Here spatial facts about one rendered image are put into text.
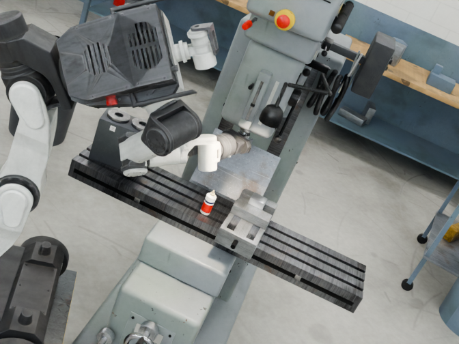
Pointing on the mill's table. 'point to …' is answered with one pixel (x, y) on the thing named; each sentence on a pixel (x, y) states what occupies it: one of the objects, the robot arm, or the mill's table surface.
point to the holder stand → (118, 121)
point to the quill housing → (234, 105)
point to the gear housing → (282, 40)
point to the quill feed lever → (289, 112)
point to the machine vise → (242, 229)
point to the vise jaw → (251, 213)
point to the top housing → (301, 14)
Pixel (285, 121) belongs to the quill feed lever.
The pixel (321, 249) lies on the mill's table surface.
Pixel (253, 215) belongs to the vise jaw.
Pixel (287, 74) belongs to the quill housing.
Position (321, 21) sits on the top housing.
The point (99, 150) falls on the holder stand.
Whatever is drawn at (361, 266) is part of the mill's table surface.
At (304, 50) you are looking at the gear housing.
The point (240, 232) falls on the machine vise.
